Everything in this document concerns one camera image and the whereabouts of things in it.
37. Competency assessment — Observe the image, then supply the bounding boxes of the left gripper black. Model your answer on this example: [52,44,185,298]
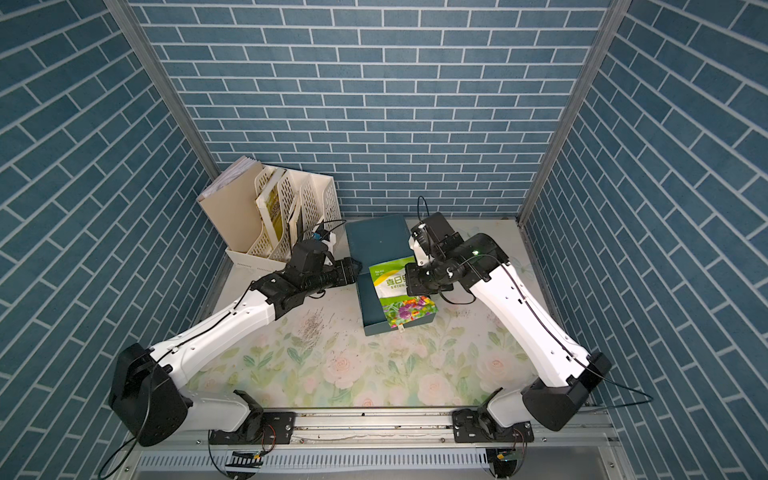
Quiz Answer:
[302,256,364,298]

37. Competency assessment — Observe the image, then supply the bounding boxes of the green flower seed bag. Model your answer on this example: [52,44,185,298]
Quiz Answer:
[369,257,438,330]

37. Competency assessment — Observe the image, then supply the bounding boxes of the teal drawer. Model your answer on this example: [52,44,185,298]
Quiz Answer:
[357,268,438,336]

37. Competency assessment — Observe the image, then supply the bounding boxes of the teal drawer cabinet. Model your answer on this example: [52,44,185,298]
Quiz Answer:
[345,215,413,276]

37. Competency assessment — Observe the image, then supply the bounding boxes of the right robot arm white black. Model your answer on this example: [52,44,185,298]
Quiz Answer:
[406,213,612,438]

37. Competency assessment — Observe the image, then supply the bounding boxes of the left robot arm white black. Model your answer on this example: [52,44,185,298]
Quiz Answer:
[109,239,362,447]

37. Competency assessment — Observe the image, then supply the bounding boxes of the cream mesh file organizer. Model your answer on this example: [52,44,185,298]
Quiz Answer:
[226,168,343,273]

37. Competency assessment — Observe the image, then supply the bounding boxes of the yellow green booklet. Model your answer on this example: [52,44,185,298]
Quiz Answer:
[255,167,285,248]

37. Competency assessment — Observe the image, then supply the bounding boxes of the beige folder with papers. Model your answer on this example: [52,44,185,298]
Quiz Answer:
[197,156,263,253]

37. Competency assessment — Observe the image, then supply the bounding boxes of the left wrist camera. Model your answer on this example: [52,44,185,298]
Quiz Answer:
[311,223,336,246]

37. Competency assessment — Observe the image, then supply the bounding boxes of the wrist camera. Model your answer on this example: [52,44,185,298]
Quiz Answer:
[311,223,336,246]
[409,222,431,266]

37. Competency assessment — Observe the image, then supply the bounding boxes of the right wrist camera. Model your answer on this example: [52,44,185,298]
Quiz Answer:
[409,222,431,266]

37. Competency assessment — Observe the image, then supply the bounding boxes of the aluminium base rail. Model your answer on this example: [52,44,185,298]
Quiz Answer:
[115,408,634,479]

